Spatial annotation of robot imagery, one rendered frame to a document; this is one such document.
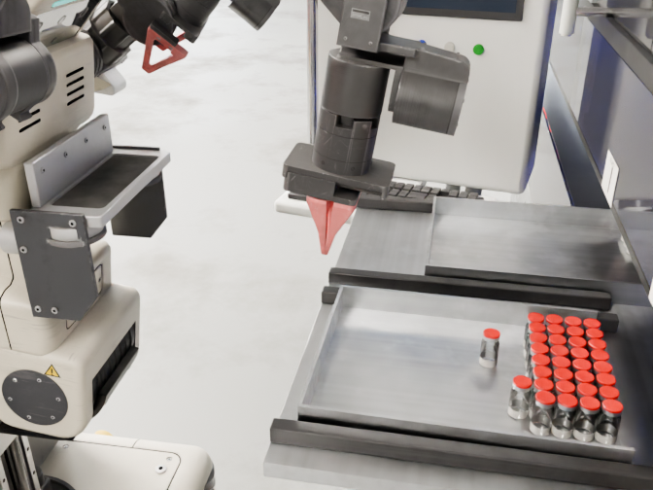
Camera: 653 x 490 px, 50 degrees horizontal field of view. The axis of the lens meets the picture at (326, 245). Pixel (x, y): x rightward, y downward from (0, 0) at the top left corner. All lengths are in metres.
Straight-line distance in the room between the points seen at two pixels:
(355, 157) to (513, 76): 0.91
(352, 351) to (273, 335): 1.60
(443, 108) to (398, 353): 0.38
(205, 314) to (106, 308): 1.47
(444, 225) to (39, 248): 0.66
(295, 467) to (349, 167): 0.31
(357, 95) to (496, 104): 0.93
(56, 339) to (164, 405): 1.17
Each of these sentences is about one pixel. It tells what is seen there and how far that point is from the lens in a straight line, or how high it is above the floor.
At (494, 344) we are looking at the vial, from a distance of 0.87.
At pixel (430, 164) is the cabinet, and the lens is 1.61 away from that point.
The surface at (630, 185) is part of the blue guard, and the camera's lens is 1.01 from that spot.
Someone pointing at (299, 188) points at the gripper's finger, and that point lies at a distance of 0.66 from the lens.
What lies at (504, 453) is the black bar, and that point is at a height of 0.90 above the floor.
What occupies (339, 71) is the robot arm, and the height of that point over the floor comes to 1.26.
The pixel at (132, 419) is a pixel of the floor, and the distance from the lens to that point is 2.21.
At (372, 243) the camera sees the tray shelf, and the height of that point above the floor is 0.88.
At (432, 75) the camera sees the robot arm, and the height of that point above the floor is 1.26.
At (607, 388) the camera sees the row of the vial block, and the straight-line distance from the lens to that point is 0.82.
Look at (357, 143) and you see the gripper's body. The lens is 0.64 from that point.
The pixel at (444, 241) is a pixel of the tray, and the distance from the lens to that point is 1.18.
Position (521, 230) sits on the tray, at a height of 0.88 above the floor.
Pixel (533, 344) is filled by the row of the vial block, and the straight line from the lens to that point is 0.86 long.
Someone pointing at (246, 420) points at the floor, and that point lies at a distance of 2.15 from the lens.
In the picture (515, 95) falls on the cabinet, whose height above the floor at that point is 1.02.
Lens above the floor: 1.41
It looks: 27 degrees down
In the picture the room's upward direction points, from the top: straight up
